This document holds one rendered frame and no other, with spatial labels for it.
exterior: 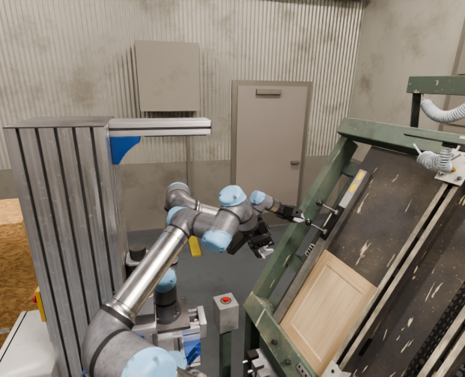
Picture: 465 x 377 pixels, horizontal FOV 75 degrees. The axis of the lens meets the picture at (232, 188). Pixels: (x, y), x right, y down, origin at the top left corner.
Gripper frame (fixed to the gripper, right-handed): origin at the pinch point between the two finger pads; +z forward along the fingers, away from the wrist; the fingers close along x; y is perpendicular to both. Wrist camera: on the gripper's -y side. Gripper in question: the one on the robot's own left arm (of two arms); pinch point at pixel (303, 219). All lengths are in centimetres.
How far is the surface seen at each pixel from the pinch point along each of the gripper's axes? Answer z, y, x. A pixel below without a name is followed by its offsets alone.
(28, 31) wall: -199, 273, -124
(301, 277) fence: 8.1, -1.9, 30.2
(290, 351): 7, -9, 66
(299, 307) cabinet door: 10.2, -4.0, 45.4
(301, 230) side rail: 12.3, 12.2, 3.6
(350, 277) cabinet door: 10.2, -29.9, 23.3
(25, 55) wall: -193, 283, -101
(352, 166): 15.6, -9.9, -38.6
